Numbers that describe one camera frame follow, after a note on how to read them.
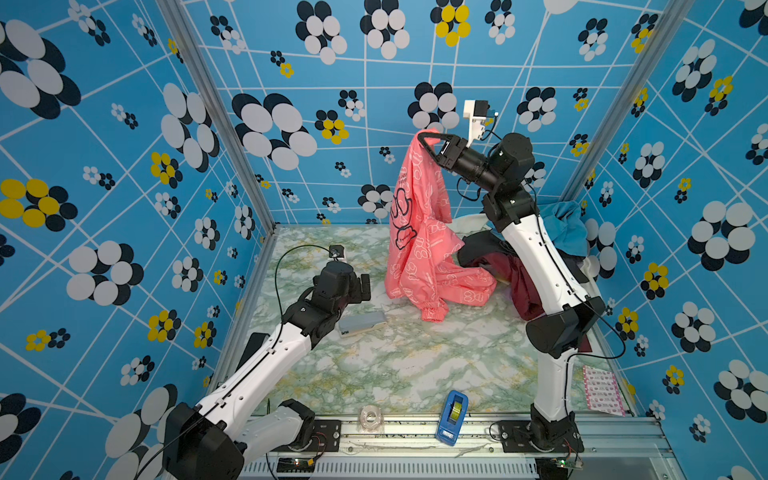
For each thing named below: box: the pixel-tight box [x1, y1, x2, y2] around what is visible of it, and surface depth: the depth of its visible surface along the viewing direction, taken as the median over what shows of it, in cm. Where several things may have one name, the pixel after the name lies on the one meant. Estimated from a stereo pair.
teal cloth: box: [539, 200, 588, 257], surface depth 100 cm
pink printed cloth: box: [385, 129, 497, 323], surface depth 82 cm
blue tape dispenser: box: [436, 390, 468, 446], surface depth 75 cm
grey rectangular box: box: [338, 311, 387, 338], surface depth 95 cm
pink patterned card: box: [582, 365, 627, 417], surface depth 82 cm
